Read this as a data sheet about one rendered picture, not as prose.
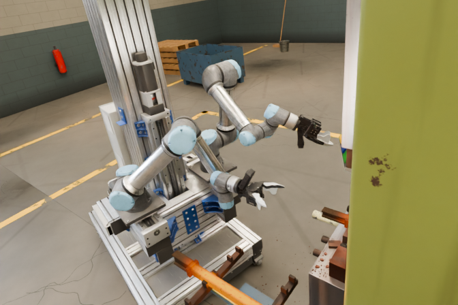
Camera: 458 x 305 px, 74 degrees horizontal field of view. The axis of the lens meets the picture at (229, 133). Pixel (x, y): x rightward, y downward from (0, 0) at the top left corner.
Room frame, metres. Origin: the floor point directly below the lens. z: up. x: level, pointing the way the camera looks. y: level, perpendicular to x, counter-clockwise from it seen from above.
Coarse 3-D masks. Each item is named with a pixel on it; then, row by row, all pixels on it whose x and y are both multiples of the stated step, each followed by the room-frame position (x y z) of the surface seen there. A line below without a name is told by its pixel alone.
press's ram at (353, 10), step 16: (352, 0) 0.74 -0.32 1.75; (352, 16) 0.74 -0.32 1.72; (352, 32) 0.74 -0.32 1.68; (352, 48) 0.73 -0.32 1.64; (352, 64) 0.73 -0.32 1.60; (352, 80) 0.73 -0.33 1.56; (352, 96) 0.73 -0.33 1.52; (352, 112) 0.73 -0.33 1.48; (352, 128) 0.73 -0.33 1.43; (352, 144) 0.73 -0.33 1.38
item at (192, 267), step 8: (176, 256) 0.77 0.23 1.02; (184, 256) 0.76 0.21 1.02; (176, 264) 0.77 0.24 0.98; (184, 264) 0.75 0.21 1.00; (192, 264) 0.73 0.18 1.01; (192, 272) 0.71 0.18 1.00; (200, 272) 0.70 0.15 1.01; (208, 272) 0.69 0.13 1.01; (208, 280) 0.66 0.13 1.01; (216, 280) 0.66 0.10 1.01; (216, 288) 0.64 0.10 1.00; (224, 288) 0.63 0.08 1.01; (232, 288) 0.63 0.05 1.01; (232, 296) 0.60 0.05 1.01; (240, 296) 0.60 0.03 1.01; (248, 296) 0.59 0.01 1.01; (240, 304) 0.58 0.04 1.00; (248, 304) 0.57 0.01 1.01; (256, 304) 0.57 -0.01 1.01
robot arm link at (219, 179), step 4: (216, 172) 1.26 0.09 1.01; (220, 172) 1.25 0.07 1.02; (212, 176) 1.25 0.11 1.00; (216, 176) 1.24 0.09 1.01; (220, 176) 1.23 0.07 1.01; (224, 176) 1.22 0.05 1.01; (228, 176) 1.21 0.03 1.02; (212, 180) 1.24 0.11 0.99; (216, 180) 1.22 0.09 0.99; (220, 180) 1.21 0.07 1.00; (224, 180) 1.20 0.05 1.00; (216, 184) 1.22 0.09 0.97; (220, 184) 1.20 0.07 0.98; (224, 184) 1.19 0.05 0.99; (216, 188) 1.23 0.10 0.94; (220, 188) 1.21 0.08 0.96; (224, 188) 1.19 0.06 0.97; (220, 192) 1.21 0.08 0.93; (224, 192) 1.21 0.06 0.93
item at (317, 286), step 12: (336, 228) 0.90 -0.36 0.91; (324, 252) 0.79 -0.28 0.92; (324, 264) 0.74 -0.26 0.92; (312, 276) 0.71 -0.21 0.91; (324, 276) 0.69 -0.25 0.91; (312, 288) 0.71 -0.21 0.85; (324, 288) 0.68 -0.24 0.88; (336, 288) 0.65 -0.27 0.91; (312, 300) 0.71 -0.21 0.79; (324, 300) 0.68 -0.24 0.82; (336, 300) 0.65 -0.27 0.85
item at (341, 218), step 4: (324, 208) 0.91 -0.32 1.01; (328, 208) 0.91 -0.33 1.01; (324, 212) 0.89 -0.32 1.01; (328, 212) 0.88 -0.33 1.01; (332, 212) 0.88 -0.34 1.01; (336, 212) 0.88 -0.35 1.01; (340, 212) 0.88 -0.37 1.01; (324, 216) 0.89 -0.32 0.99; (328, 216) 0.89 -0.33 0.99; (332, 216) 0.88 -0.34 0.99; (336, 216) 0.86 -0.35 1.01; (340, 216) 0.85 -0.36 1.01; (344, 216) 0.85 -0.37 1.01; (348, 216) 0.85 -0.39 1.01; (332, 220) 0.87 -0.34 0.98; (336, 220) 0.86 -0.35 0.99; (340, 220) 0.86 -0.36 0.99; (344, 220) 0.85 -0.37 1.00; (344, 224) 0.83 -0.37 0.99
